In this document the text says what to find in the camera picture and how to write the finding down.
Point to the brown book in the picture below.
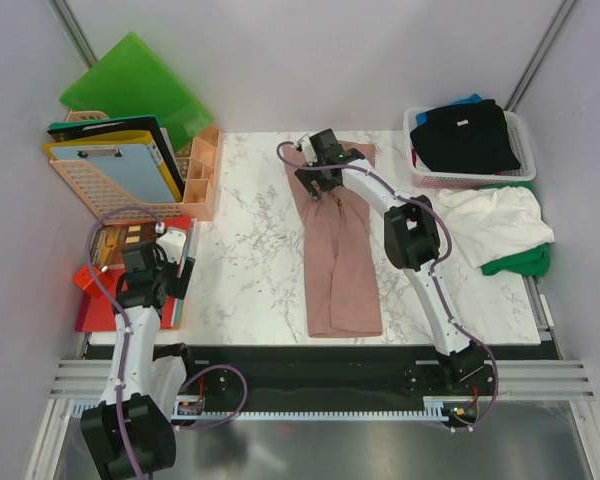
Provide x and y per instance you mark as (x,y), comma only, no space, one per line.
(110,240)

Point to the red cube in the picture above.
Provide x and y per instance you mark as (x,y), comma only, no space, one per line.
(85,280)

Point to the orange desk organizer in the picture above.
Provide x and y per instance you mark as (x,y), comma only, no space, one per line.
(200,164)

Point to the teal folder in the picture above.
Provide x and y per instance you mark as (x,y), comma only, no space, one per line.
(189,251)

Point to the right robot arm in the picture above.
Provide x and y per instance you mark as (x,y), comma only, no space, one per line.
(416,241)

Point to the pink file rack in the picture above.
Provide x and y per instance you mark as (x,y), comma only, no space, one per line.
(102,195)

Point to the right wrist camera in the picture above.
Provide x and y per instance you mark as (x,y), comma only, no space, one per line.
(308,151)

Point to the yellow folder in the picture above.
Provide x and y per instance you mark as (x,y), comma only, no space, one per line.
(129,137)

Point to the blue clipboard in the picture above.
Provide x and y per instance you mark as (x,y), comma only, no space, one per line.
(133,167)

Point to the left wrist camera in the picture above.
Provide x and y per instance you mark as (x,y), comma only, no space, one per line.
(173,242)

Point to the green plastic folder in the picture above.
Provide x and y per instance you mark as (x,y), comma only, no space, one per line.
(132,80)

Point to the red folder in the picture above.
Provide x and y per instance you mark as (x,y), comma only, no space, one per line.
(97,315)

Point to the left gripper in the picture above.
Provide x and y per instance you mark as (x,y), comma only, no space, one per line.
(177,286)

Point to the black t shirt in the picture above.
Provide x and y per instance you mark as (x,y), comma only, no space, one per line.
(465,138)

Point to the pink t shirt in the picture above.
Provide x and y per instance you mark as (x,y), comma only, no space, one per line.
(341,291)

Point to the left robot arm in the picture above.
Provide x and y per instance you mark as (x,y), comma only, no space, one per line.
(129,433)

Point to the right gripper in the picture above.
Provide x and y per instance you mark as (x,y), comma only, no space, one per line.
(307,176)

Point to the white cable duct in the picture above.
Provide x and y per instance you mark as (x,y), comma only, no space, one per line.
(430,410)

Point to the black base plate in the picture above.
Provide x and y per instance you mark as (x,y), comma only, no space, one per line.
(322,376)

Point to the aluminium frame rail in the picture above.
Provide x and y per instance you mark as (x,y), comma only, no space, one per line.
(528,373)

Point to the black folder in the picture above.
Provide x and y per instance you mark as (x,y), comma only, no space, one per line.
(88,129)

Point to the white laundry basket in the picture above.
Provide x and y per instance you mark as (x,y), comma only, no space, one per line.
(520,144)

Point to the green t shirt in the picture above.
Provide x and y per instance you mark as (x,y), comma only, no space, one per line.
(520,265)

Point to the white t shirt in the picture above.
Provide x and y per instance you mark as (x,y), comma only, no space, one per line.
(463,212)

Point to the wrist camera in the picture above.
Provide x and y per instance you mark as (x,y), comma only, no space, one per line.
(308,151)
(173,242)

